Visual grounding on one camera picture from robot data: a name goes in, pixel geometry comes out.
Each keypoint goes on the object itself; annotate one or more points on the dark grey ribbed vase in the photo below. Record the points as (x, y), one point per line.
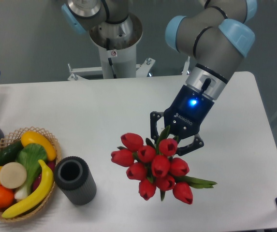
(73, 176)

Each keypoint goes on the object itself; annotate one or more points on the woven wicker basket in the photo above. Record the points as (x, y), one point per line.
(15, 136)

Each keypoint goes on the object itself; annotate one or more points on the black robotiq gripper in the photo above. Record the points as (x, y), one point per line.
(184, 117)

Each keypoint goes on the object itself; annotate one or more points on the red tulip bouquet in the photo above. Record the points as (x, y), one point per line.
(156, 166)

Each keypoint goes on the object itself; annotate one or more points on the beige round radish slice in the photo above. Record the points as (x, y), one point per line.
(13, 175)

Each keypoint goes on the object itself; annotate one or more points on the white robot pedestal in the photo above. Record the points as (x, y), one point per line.
(116, 44)

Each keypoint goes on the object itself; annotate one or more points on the yellow squash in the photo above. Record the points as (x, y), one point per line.
(32, 137)

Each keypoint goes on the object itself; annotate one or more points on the green bok choy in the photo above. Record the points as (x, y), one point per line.
(29, 157)

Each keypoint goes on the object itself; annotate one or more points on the dark red vegetable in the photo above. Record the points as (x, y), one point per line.
(37, 181)

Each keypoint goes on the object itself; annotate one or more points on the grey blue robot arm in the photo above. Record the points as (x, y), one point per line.
(217, 38)

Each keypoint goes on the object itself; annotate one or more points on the yellow banana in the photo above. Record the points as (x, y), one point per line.
(34, 198)

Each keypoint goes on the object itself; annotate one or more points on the green cucumber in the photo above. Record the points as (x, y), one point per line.
(9, 153)

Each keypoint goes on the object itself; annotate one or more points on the orange fruit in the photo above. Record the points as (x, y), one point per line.
(6, 197)

